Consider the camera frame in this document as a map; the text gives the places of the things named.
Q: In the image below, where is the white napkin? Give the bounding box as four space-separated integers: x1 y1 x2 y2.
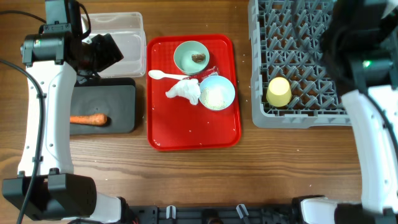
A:
165 79 201 105

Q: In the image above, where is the red snack wrapper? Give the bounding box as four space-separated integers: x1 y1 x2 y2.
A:
184 66 219 83

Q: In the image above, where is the white rice pile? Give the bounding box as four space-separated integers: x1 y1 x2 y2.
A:
200 87 227 111

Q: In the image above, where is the light blue bowl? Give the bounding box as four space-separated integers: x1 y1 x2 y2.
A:
199 75 236 111

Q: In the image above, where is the yellow cup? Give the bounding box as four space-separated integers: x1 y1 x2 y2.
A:
266 77 292 107

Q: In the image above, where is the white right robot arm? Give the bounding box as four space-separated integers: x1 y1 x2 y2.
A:
298 0 397 223

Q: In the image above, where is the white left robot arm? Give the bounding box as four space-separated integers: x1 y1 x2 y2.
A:
2 31 138 223

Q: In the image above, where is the grey dishwasher rack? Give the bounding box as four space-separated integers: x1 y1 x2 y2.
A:
248 0 398 129

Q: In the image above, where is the clear plastic bin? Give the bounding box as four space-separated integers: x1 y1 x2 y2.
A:
81 12 147 78

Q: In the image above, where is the black tray bin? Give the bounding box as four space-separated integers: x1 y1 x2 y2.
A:
70 78 136 135

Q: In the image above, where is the white plastic spoon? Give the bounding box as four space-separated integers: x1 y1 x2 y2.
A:
148 70 188 80

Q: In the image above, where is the orange carrot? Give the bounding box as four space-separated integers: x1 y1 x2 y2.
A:
70 113 108 126

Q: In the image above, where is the green bowl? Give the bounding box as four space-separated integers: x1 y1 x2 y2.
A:
174 40 210 75

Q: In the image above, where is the brown food scrap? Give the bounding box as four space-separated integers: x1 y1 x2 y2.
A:
192 54 206 63

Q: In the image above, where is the red plastic tray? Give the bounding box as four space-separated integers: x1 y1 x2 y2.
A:
146 34 241 151

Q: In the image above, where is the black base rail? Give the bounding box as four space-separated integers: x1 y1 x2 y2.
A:
130 203 303 224

